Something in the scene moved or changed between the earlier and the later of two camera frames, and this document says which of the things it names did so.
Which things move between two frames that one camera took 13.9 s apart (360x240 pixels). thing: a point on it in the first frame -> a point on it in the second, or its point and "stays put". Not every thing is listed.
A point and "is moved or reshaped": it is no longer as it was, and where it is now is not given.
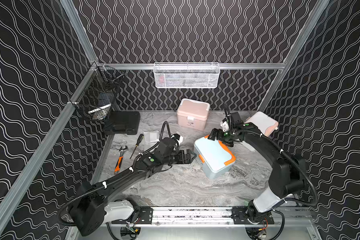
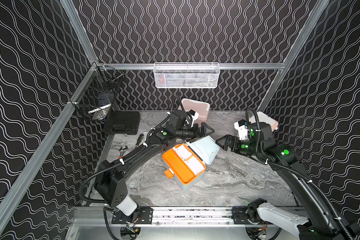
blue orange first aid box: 215,158 -> 186,162
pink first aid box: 192,114 is moved or reshaped
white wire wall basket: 187,75 stays put
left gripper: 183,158 -> 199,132
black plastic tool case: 122,122 stays put
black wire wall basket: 96,98 stays put
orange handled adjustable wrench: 118,164 stays put
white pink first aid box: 266,125 stays put
